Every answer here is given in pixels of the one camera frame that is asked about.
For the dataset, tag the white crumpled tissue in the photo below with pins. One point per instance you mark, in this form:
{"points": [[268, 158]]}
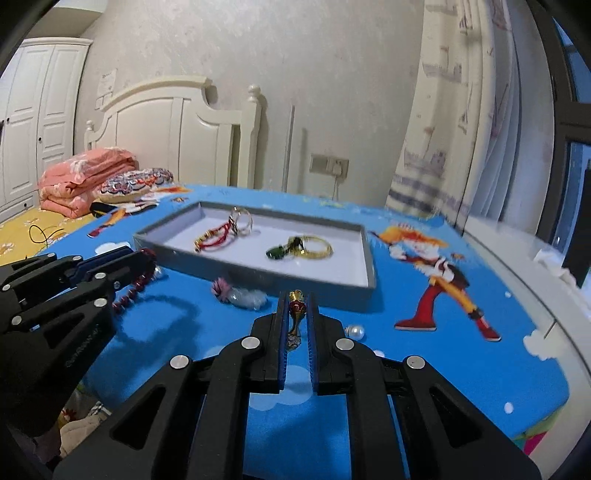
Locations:
{"points": [[552, 263]]}

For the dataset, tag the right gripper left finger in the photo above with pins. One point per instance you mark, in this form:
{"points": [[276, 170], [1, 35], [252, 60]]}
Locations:
{"points": [[188, 420]]}

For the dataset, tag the white wardrobe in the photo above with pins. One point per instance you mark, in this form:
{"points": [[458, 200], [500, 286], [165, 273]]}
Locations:
{"points": [[39, 92]]}

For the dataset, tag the white pearl earring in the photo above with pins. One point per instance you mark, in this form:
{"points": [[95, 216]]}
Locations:
{"points": [[355, 332]]}

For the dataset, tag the black yellow item on bed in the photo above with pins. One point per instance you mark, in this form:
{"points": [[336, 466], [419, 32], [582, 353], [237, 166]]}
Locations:
{"points": [[98, 209]]}

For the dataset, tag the white window sill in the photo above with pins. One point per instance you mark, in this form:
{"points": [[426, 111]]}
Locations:
{"points": [[561, 333]]}

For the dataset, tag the wall socket plate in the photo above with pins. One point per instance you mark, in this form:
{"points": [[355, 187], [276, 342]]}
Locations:
{"points": [[329, 165]]}

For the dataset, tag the gold bangle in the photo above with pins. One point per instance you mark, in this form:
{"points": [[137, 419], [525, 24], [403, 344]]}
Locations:
{"points": [[313, 248]]}

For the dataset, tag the yellow floral bedsheet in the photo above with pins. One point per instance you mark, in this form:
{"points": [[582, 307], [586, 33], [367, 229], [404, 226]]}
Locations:
{"points": [[31, 232]]}

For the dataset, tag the cream bed headboard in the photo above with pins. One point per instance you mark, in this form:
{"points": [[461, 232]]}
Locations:
{"points": [[168, 122]]}

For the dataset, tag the grey jewelry tray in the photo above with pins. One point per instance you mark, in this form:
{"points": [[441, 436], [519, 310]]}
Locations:
{"points": [[346, 281]]}

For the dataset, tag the ship print curtain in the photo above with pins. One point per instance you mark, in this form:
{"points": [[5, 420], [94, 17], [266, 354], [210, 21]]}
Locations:
{"points": [[465, 85]]}

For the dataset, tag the dark window frame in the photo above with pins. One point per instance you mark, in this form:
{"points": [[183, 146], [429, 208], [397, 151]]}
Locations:
{"points": [[570, 87]]}

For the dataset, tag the green gem pendant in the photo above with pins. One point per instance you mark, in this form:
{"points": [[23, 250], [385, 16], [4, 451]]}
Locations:
{"points": [[293, 246]]}

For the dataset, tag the pink knot jade pendant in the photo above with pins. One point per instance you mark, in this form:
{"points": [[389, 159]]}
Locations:
{"points": [[238, 297]]}

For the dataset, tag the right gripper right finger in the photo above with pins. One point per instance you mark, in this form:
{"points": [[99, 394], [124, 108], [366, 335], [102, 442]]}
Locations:
{"points": [[405, 419]]}

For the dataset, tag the folded pink blanket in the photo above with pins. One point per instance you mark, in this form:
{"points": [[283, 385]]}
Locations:
{"points": [[69, 187]]}

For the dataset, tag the patterned round cushion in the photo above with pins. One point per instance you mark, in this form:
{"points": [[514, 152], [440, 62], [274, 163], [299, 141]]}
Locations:
{"points": [[129, 186]]}

